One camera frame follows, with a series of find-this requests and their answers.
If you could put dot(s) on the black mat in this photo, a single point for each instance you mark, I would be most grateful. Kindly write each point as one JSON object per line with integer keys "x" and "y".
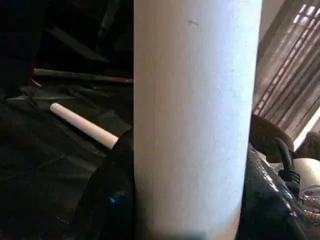
{"x": 37, "y": 162}

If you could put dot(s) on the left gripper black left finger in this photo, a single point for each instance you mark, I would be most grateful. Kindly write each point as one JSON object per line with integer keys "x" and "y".
{"x": 115, "y": 200}

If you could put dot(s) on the white plastic table leg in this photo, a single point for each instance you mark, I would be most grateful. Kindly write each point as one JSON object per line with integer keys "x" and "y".
{"x": 82, "y": 123}
{"x": 195, "y": 100}

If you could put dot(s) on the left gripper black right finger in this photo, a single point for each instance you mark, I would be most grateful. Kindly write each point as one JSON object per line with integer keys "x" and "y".
{"x": 265, "y": 207}

